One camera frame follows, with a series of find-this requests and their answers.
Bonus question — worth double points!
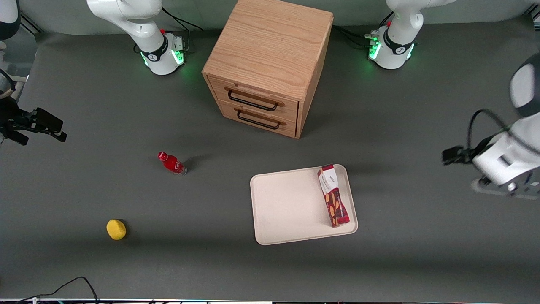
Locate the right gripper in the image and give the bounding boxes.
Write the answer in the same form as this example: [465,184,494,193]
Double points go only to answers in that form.
[0,97,31,147]

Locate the red cookie box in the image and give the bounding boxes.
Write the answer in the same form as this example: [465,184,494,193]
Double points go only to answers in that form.
[317,164,351,228]

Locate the beige plastic tray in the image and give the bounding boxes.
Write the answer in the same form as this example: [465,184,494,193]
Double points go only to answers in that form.
[250,164,359,246]

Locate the yellow lemon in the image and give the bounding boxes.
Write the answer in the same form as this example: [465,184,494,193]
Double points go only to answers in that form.
[106,219,127,241]

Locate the red soda bottle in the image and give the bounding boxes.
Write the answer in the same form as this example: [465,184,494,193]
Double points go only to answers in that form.
[157,152,187,176]

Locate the wooden drawer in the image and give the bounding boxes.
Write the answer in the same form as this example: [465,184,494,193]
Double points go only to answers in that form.
[208,76,300,124]
[219,100,298,138]

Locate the wooden drawer cabinet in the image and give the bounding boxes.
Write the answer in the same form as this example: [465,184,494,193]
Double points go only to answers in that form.
[202,0,334,139]

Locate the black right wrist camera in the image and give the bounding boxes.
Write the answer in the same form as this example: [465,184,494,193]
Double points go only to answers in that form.
[24,107,68,143]

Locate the black cable on table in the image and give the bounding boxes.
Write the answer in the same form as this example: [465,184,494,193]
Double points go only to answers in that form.
[16,276,100,304]

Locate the black left arm base cables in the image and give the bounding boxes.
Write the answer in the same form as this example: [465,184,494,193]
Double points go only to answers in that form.
[332,13,395,48]

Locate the black arm base cables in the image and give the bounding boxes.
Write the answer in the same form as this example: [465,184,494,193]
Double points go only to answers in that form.
[162,6,204,53]
[332,13,395,48]

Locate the black right arm base cables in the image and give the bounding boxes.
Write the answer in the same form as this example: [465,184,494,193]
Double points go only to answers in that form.
[162,6,204,53]

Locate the black drawer handle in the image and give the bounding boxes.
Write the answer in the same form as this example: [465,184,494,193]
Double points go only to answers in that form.
[235,108,286,130]
[224,87,284,112]

